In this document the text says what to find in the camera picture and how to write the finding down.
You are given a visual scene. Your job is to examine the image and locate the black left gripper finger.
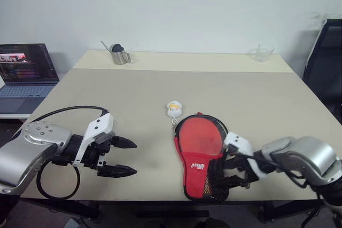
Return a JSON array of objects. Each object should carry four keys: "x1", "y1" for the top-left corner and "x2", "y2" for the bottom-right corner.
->
[
  {"x1": 97, "y1": 164, "x2": 138, "y2": 178},
  {"x1": 111, "y1": 136, "x2": 138, "y2": 150}
]

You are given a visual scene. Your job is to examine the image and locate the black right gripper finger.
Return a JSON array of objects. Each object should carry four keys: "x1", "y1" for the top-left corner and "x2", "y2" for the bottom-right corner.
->
[
  {"x1": 223, "y1": 155, "x2": 238, "y2": 171},
  {"x1": 212, "y1": 175, "x2": 241, "y2": 189}
]

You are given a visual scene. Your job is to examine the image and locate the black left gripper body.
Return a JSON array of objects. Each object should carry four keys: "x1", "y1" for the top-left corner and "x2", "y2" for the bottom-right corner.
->
[{"x1": 77, "y1": 132, "x2": 117, "y2": 170}]

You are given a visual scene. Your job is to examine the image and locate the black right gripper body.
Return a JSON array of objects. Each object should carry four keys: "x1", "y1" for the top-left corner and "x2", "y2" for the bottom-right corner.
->
[{"x1": 235, "y1": 154, "x2": 259, "y2": 189}]

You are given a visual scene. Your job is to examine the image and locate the black and red paddle case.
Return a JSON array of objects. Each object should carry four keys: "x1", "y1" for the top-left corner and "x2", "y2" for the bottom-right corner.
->
[{"x1": 173, "y1": 112, "x2": 231, "y2": 202}]

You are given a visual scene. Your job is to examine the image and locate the red table tennis paddle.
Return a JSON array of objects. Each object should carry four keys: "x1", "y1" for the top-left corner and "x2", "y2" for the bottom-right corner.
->
[{"x1": 178, "y1": 116, "x2": 226, "y2": 157}]

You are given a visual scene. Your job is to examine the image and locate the white plush keychain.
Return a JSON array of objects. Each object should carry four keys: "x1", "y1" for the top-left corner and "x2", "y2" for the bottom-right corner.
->
[{"x1": 166, "y1": 100, "x2": 184, "y2": 127}]

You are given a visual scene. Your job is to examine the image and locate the stainless steel cup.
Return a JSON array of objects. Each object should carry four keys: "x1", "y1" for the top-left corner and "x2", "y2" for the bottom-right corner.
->
[{"x1": 111, "y1": 51, "x2": 132, "y2": 65}]

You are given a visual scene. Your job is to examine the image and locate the thin metal stirrer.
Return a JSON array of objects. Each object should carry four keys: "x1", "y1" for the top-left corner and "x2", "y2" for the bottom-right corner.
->
[{"x1": 100, "y1": 40, "x2": 113, "y2": 52}]

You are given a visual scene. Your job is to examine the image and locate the clear glass cup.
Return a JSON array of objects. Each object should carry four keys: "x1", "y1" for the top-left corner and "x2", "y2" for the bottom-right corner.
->
[{"x1": 250, "y1": 44, "x2": 275, "y2": 62}]

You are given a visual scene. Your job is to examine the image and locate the open laptop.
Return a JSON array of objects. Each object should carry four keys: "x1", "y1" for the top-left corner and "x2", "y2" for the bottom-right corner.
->
[{"x1": 0, "y1": 43, "x2": 60, "y2": 115}]

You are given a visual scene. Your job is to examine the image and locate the black mesh chair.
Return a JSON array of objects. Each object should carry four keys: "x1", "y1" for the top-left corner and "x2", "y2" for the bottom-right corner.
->
[{"x1": 302, "y1": 19, "x2": 342, "y2": 127}]

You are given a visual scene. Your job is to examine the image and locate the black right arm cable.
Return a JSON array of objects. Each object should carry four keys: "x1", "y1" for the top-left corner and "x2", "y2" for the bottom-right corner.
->
[{"x1": 228, "y1": 144, "x2": 308, "y2": 188}]

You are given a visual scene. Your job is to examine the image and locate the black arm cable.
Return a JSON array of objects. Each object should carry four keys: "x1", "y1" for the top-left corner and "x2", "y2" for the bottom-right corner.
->
[
  {"x1": 28, "y1": 106, "x2": 110, "y2": 200},
  {"x1": 228, "y1": 144, "x2": 308, "y2": 188}
]

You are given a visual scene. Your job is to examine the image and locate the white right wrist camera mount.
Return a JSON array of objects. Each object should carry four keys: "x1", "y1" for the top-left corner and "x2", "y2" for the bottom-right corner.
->
[{"x1": 223, "y1": 131, "x2": 268, "y2": 179}]

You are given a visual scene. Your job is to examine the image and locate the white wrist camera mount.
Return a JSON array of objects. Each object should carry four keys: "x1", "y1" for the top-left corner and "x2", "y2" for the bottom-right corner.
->
[
  {"x1": 223, "y1": 131, "x2": 268, "y2": 179},
  {"x1": 72, "y1": 112, "x2": 116, "y2": 166}
]

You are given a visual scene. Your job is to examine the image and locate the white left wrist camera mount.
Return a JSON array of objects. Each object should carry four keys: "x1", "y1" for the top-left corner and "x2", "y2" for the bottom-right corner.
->
[{"x1": 72, "y1": 112, "x2": 116, "y2": 166}]

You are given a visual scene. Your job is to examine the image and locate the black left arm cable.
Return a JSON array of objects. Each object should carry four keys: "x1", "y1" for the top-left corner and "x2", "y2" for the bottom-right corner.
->
[{"x1": 28, "y1": 106, "x2": 110, "y2": 200}]

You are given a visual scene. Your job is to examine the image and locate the black table frame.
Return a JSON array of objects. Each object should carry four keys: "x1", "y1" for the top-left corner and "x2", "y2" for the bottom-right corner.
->
[{"x1": 20, "y1": 198, "x2": 325, "y2": 224}]

